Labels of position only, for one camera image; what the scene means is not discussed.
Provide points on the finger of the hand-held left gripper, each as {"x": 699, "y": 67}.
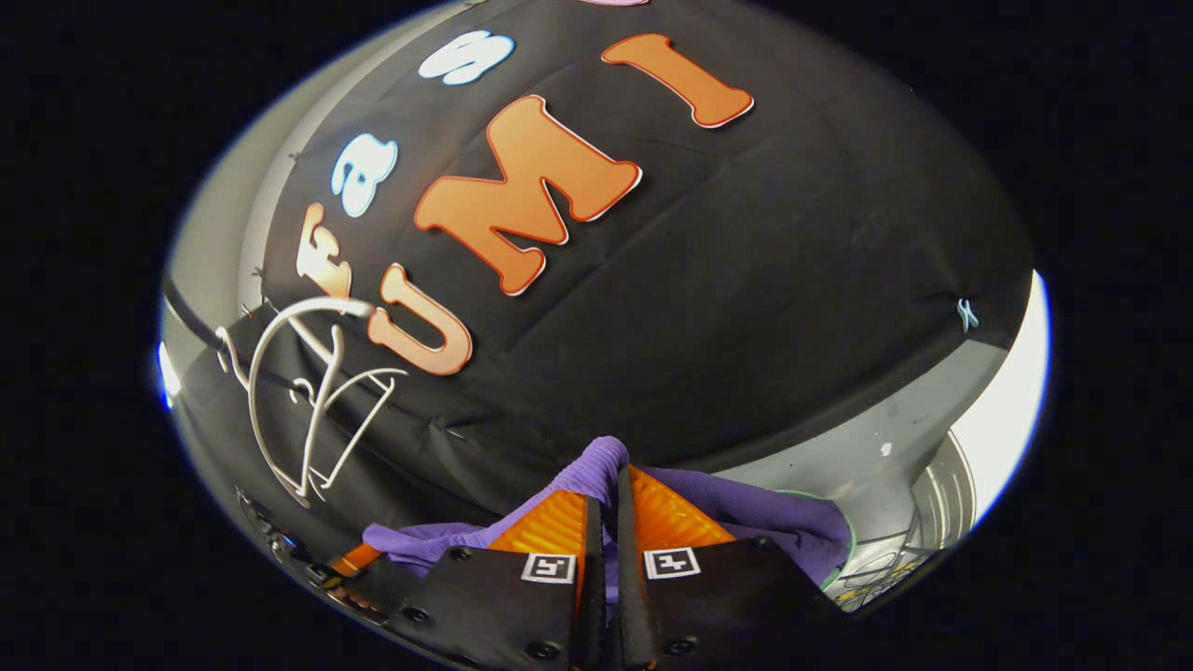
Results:
{"x": 356, "y": 559}

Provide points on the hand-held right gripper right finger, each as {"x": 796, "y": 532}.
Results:
{"x": 629, "y": 606}

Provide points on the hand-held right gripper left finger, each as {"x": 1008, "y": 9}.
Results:
{"x": 593, "y": 606}

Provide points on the purple ribbed knit garment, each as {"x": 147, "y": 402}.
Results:
{"x": 596, "y": 466}

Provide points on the green laundry hamper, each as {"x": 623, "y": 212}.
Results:
{"x": 848, "y": 536}

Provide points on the white plastic clothes hanger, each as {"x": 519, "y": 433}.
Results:
{"x": 256, "y": 419}
{"x": 368, "y": 424}

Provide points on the white ribbed panel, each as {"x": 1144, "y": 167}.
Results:
{"x": 946, "y": 494}

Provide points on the black backdrop cloth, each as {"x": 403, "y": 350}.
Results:
{"x": 746, "y": 280}

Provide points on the pale blue clip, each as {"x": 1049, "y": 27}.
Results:
{"x": 969, "y": 315}

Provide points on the black clothes rail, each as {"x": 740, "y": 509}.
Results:
{"x": 191, "y": 321}

